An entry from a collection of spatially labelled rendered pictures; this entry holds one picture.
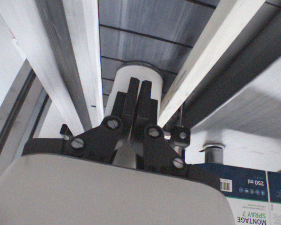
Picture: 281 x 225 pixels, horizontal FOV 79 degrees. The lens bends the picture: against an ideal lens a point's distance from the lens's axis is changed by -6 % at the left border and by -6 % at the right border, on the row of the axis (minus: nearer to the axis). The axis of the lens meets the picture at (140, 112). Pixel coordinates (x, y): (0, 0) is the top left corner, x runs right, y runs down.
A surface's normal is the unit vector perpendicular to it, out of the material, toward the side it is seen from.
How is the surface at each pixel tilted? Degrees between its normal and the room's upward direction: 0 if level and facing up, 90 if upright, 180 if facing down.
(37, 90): 90
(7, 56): 0
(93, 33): 0
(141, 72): 90
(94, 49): 0
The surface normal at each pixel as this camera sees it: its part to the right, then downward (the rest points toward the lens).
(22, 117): 0.16, -0.40
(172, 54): -0.16, 0.89
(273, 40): -0.97, -0.21
